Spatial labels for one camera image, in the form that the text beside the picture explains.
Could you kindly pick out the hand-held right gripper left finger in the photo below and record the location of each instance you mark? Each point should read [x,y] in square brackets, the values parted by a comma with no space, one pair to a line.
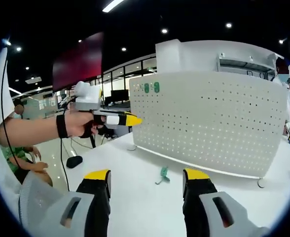
[58,214]

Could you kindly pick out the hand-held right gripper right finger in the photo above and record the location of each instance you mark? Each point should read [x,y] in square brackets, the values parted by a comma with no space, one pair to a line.
[228,212]

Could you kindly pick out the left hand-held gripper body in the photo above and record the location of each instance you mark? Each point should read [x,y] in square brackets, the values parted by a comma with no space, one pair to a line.
[88,96]

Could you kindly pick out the white perforated mounting plate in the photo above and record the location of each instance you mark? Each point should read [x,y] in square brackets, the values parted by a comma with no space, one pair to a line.
[209,118]

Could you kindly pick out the person's left hand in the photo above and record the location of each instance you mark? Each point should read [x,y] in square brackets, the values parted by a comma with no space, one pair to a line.
[78,123]

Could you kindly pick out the white mesh chair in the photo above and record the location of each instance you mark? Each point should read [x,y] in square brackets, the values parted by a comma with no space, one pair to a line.
[36,197]

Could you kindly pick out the black computer mouse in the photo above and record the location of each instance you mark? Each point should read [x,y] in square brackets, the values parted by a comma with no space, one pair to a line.
[74,161]

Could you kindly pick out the long ceiling light strip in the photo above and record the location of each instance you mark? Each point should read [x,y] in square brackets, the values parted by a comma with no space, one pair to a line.
[113,5]

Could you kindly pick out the large red wall screen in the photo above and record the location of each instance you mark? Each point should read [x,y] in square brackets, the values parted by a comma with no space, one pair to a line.
[78,61]

